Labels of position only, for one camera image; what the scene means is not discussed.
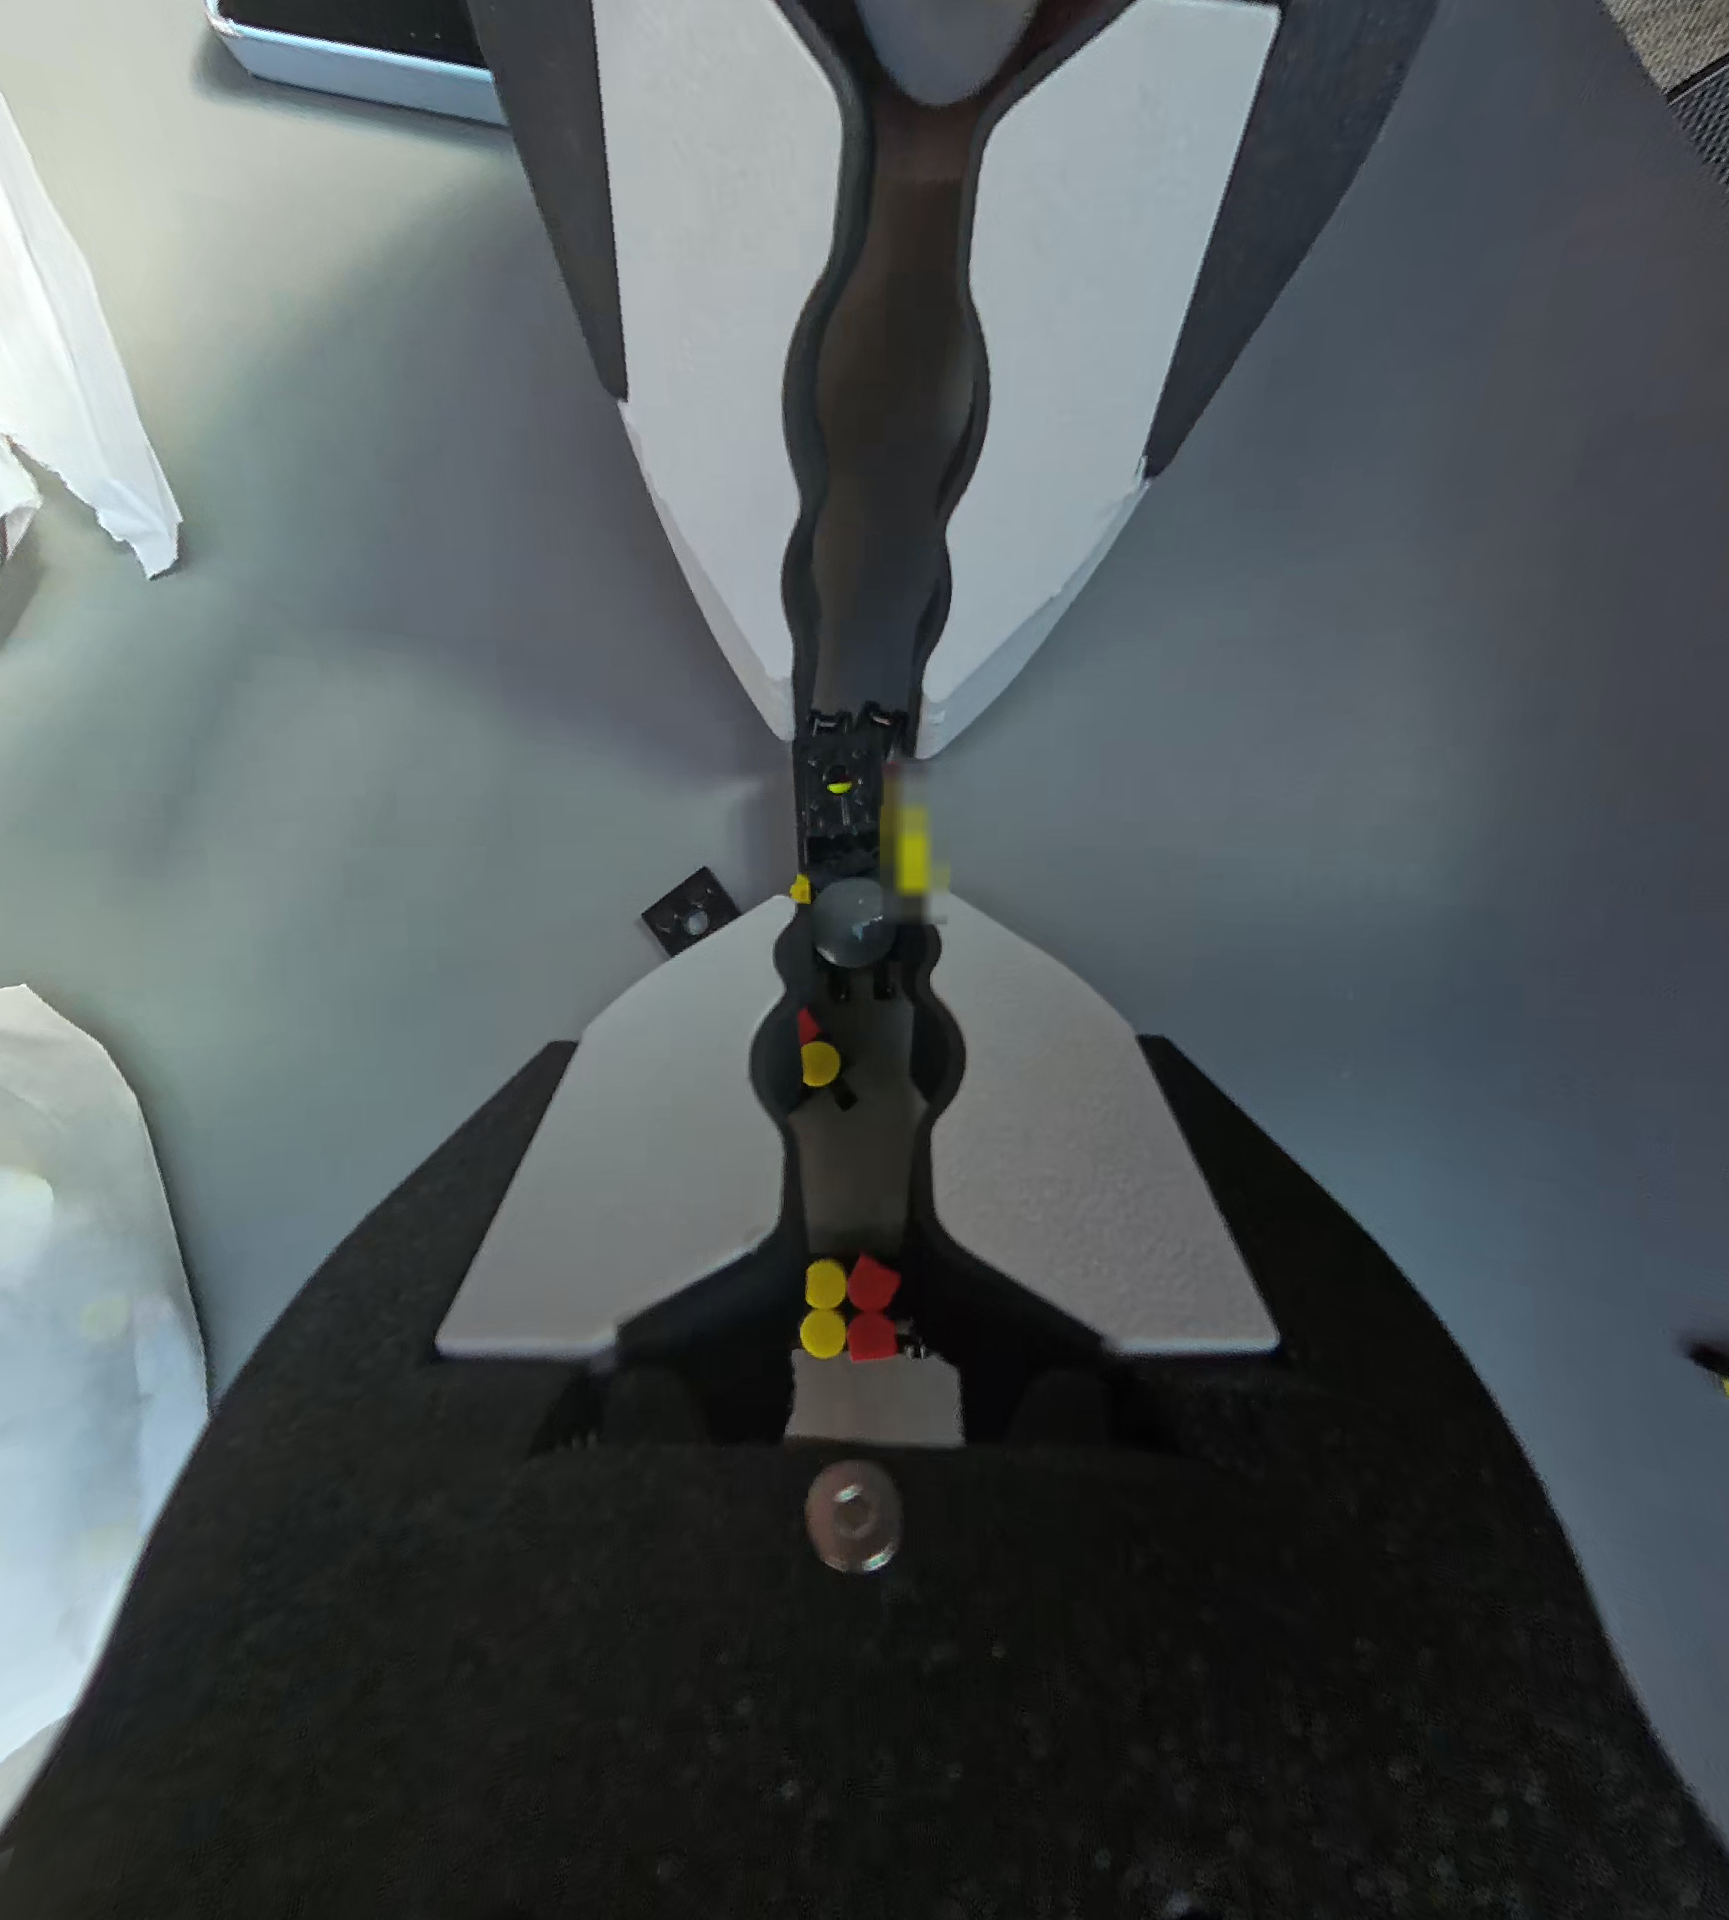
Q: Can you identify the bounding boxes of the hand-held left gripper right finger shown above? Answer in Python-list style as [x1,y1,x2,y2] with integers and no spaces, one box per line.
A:
[922,891,1285,1369]

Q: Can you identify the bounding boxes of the black smartphone blue case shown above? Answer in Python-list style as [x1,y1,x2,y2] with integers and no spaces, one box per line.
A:
[207,0,506,133]

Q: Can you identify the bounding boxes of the large plain white paper bag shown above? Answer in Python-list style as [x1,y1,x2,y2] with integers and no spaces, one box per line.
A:
[0,986,212,1862]

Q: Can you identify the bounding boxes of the black red yellow lego build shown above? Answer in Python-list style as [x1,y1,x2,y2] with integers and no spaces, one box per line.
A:
[797,694,948,994]

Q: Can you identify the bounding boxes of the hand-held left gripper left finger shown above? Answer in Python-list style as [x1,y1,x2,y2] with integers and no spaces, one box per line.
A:
[437,891,810,1369]

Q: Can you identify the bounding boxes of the small black square lego piece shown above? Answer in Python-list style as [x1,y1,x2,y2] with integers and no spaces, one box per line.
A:
[640,866,738,944]

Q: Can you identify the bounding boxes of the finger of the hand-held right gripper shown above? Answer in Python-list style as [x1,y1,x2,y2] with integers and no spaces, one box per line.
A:
[922,0,1285,761]
[592,0,873,742]

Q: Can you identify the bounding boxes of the torn printed white paper bag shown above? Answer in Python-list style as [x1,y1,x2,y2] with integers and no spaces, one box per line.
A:
[0,0,187,645]

